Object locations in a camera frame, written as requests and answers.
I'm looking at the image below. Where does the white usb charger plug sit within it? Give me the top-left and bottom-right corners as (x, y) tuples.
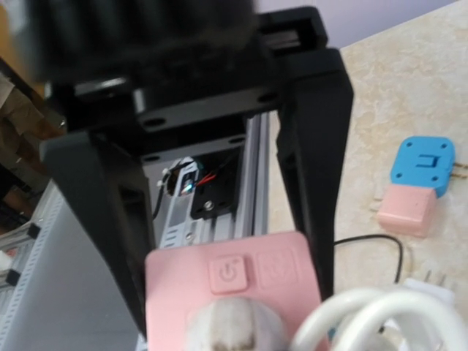
(402, 270), (455, 306)

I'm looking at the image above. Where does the pink socket block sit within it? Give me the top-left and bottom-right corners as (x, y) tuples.
(145, 232), (321, 350)

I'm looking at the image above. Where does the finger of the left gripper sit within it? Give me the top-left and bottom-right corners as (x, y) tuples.
(39, 132), (156, 333)
(276, 48), (354, 299)

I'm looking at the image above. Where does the white power strip cable plug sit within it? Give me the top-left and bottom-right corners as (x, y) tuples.
(184, 298), (290, 351)

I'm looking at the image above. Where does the blue plug adapter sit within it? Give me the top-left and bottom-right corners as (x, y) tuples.
(390, 136), (456, 198)

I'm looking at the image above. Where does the thin black cable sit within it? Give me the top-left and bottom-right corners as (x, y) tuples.
(334, 235), (405, 284)

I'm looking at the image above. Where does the white coiled cable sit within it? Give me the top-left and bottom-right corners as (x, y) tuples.
(292, 287), (468, 351)

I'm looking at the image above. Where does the pink plug adapter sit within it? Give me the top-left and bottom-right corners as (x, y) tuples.
(377, 184), (437, 238)

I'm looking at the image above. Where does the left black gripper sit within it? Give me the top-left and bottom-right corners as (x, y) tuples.
(48, 7), (328, 157)

